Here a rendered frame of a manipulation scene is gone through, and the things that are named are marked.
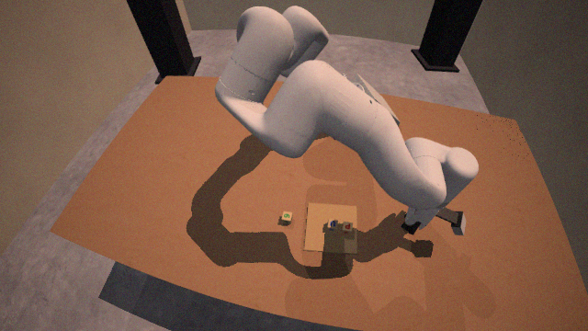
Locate orange flat mat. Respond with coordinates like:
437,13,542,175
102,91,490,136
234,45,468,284
304,203,357,254

